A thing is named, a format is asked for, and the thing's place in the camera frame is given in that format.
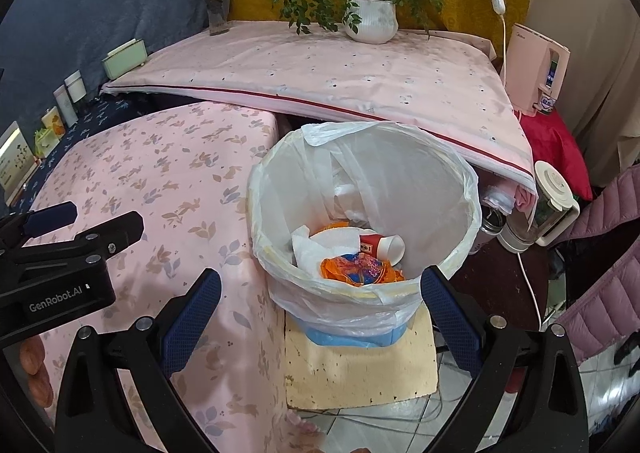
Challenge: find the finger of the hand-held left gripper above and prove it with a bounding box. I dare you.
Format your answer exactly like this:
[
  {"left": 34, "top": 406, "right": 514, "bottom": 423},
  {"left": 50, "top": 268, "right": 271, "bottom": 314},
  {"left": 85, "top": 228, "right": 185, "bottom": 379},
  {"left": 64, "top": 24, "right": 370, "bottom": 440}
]
[
  {"left": 0, "top": 212, "right": 145, "bottom": 285},
  {"left": 0, "top": 202, "right": 78, "bottom": 248}
]

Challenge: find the short white bottle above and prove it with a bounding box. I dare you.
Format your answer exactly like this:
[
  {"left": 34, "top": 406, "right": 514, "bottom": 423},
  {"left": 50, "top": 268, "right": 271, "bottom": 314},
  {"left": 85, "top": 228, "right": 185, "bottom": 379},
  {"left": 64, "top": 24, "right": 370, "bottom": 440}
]
[{"left": 64, "top": 70, "right": 87, "bottom": 104}]

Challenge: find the white cable with switch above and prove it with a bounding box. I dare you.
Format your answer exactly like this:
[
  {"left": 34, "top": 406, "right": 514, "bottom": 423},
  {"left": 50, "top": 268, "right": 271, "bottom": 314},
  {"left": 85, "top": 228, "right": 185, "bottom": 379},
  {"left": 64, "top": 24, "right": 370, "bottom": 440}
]
[{"left": 487, "top": 0, "right": 511, "bottom": 89}]

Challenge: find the pink padded cloth red stripe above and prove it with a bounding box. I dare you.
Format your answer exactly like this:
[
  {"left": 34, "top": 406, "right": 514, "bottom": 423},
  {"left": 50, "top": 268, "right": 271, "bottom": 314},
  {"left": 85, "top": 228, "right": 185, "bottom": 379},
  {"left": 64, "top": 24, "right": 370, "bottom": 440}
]
[{"left": 100, "top": 20, "right": 538, "bottom": 199}]

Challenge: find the dark brown table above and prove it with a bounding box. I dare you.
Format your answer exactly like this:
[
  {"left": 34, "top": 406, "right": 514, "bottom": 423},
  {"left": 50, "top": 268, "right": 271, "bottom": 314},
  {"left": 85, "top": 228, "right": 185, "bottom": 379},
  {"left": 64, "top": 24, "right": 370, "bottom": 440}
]
[{"left": 450, "top": 233, "right": 551, "bottom": 331}]

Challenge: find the purple down jacket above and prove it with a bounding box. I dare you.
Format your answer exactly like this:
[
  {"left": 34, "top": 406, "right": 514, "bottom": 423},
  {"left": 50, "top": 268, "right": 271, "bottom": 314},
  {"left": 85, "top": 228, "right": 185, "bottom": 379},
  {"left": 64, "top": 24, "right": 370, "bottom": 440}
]
[{"left": 555, "top": 163, "right": 640, "bottom": 366}]

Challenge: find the small green bag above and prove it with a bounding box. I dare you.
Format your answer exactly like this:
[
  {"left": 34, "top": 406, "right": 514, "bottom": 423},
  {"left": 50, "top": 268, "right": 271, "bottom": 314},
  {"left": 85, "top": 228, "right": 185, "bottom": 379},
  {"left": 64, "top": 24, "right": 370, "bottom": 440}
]
[{"left": 32, "top": 127, "right": 61, "bottom": 158}]

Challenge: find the navy floral cloth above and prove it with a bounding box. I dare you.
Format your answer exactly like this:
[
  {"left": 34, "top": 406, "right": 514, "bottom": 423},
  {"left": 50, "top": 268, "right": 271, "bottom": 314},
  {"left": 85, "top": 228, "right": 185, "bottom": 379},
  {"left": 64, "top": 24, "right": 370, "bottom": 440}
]
[{"left": 10, "top": 93, "right": 151, "bottom": 206}]

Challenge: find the white appliance cord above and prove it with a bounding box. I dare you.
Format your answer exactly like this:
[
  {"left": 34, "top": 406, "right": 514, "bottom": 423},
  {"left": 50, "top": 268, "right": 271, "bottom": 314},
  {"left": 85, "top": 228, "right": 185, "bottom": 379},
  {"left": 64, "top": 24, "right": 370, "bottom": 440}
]
[{"left": 515, "top": 253, "right": 543, "bottom": 331}]

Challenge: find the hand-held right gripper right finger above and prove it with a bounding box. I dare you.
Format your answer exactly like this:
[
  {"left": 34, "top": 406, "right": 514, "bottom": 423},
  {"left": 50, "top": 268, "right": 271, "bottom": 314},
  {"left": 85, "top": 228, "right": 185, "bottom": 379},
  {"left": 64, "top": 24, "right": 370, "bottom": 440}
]
[{"left": 420, "top": 265, "right": 591, "bottom": 453}]

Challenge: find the red paper cup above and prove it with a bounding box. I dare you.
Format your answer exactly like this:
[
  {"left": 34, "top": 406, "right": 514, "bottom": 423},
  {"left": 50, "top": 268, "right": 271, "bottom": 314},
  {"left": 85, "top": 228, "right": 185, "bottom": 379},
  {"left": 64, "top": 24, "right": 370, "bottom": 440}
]
[{"left": 359, "top": 233, "right": 406, "bottom": 266}]

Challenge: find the green tissue box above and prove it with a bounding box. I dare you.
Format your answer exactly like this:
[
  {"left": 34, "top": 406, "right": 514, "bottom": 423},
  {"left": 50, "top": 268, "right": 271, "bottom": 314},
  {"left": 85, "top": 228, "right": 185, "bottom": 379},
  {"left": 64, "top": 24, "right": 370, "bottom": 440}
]
[{"left": 101, "top": 38, "right": 147, "bottom": 80}]

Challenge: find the tall white bottle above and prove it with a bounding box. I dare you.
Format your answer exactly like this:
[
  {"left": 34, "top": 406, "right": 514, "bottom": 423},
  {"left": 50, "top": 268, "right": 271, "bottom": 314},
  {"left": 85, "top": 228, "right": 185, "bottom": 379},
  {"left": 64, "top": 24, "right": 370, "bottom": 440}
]
[{"left": 52, "top": 84, "right": 78, "bottom": 126}]

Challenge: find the pink floral tablecloth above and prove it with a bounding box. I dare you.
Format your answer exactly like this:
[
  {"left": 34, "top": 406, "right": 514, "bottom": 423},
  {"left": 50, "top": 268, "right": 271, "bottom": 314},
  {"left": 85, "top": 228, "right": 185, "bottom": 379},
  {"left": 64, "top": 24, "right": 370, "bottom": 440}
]
[{"left": 27, "top": 100, "right": 321, "bottom": 453}]

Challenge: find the pink water dispenser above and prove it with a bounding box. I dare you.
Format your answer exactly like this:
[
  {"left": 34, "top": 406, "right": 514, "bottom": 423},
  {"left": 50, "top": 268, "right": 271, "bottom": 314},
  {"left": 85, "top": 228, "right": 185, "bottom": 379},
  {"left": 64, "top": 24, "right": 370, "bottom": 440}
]
[{"left": 502, "top": 23, "right": 572, "bottom": 118}]

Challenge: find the pink white bundled cloth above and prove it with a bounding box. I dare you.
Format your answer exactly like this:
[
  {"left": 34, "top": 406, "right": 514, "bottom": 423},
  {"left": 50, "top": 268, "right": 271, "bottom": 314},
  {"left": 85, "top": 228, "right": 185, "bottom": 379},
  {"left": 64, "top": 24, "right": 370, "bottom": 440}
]
[{"left": 482, "top": 178, "right": 537, "bottom": 220}]

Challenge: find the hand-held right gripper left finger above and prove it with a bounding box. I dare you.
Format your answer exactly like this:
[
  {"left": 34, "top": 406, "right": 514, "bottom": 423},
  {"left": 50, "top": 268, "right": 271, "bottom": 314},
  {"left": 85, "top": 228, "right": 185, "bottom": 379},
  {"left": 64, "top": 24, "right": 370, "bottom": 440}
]
[{"left": 54, "top": 267, "right": 223, "bottom": 453}]

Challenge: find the waste bin with white liner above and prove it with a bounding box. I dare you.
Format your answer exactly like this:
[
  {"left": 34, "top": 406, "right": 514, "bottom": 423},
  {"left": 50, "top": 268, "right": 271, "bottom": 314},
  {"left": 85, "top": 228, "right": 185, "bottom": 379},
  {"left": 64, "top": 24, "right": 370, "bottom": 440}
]
[{"left": 248, "top": 120, "right": 483, "bottom": 346}]

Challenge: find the person's left hand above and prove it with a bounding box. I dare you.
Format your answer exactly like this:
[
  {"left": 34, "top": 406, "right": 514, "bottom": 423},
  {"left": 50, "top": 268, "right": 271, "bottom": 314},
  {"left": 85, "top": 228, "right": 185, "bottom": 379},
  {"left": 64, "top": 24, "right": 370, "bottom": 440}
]
[{"left": 19, "top": 337, "right": 54, "bottom": 409}]

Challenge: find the beige curtain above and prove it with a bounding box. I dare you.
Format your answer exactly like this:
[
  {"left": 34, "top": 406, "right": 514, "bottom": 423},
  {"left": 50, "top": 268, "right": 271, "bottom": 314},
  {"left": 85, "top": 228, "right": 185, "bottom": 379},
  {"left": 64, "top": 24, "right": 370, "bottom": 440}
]
[{"left": 530, "top": 0, "right": 640, "bottom": 189}]

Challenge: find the framed white card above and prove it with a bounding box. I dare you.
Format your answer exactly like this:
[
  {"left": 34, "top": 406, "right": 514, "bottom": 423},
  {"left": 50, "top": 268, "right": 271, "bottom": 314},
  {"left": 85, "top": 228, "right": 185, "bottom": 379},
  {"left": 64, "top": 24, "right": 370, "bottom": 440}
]
[{"left": 0, "top": 120, "right": 38, "bottom": 206}]

